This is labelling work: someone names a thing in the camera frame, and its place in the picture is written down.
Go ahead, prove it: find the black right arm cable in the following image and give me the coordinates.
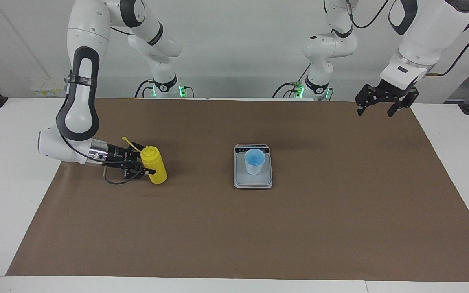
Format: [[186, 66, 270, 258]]
[[57, 122, 145, 185]]

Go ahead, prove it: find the black right base cable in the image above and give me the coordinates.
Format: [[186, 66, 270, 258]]
[[134, 79, 154, 98]]

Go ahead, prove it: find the black left base cable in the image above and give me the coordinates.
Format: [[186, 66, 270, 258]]
[[272, 63, 312, 98]]

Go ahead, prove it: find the light blue plastic cup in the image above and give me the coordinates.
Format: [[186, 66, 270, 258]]
[[245, 149, 266, 175]]

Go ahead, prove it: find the black base cable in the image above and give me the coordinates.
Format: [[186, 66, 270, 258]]
[[272, 63, 312, 98], [134, 79, 154, 98]]

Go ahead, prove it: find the yellow squeeze bottle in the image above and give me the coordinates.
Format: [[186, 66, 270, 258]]
[[122, 136, 168, 185]]

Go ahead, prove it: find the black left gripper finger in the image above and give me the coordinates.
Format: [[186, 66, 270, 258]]
[[388, 100, 408, 118], [355, 94, 373, 116]]

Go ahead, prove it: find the silver digital kitchen scale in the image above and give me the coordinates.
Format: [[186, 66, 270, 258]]
[[234, 144, 273, 190]]

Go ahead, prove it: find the brown paper mat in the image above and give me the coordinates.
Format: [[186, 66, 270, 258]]
[[6, 98, 469, 282]]

